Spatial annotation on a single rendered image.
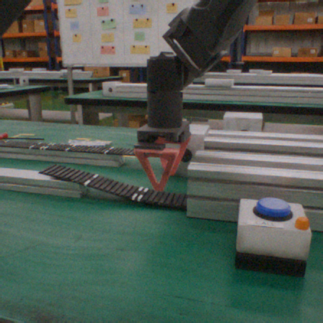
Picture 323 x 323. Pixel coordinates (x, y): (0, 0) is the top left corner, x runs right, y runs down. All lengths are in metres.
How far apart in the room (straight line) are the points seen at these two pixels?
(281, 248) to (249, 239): 0.04
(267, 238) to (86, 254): 0.23
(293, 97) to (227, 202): 1.62
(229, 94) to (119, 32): 1.87
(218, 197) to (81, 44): 3.46
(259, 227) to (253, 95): 1.73
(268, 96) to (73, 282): 1.83
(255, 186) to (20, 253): 0.34
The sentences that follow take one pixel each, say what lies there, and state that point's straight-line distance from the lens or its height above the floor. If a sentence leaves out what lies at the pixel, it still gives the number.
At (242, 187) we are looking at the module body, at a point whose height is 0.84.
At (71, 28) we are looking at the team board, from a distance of 3.95.
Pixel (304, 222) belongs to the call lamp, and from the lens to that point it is 0.40.
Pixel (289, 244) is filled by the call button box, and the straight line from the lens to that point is 0.41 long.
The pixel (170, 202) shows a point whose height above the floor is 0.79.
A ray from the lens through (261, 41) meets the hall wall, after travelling 11.00.
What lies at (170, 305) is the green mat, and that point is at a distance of 0.37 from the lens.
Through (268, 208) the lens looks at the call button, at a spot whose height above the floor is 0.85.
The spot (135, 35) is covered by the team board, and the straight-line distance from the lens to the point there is 3.61.
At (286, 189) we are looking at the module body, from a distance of 0.51.
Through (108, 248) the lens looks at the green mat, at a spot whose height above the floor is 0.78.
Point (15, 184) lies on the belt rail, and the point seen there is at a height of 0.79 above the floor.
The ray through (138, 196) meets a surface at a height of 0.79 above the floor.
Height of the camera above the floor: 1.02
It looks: 18 degrees down
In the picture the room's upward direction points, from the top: straight up
